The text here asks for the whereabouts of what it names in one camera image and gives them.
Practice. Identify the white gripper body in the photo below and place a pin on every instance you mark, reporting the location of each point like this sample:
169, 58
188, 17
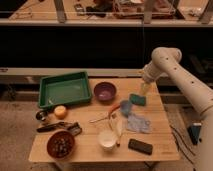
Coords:
149, 73

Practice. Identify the blue black device on floor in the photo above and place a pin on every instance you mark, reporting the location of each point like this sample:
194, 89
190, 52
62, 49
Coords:
194, 131

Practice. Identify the brown bowl with items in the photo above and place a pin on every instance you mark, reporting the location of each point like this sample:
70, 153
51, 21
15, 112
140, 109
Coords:
60, 145

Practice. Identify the teal green sponge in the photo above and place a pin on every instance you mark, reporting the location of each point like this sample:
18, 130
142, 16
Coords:
137, 100

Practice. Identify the red handled tool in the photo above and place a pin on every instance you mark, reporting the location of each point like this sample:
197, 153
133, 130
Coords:
113, 108

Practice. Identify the purple bowl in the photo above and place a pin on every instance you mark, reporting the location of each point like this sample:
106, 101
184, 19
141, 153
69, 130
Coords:
105, 91

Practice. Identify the blue crumpled cloth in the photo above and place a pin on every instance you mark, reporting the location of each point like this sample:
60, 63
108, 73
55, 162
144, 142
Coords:
138, 124

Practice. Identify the small blue cup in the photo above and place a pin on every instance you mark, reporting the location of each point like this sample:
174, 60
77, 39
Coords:
125, 108

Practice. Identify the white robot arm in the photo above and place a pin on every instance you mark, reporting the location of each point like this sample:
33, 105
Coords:
166, 60

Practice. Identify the black stapler tool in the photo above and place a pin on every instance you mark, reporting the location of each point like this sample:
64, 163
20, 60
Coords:
73, 128

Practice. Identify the green plastic tray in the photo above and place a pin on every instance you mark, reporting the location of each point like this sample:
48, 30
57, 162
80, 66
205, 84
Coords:
66, 89

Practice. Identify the black smartphone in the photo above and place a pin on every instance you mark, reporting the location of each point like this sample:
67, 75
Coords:
140, 146

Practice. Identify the small metal cup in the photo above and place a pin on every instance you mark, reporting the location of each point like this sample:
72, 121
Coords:
41, 115

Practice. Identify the white cup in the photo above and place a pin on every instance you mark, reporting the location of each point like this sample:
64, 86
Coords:
107, 139

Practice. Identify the translucent yellowish gripper finger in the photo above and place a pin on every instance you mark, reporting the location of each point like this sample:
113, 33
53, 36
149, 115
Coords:
145, 88

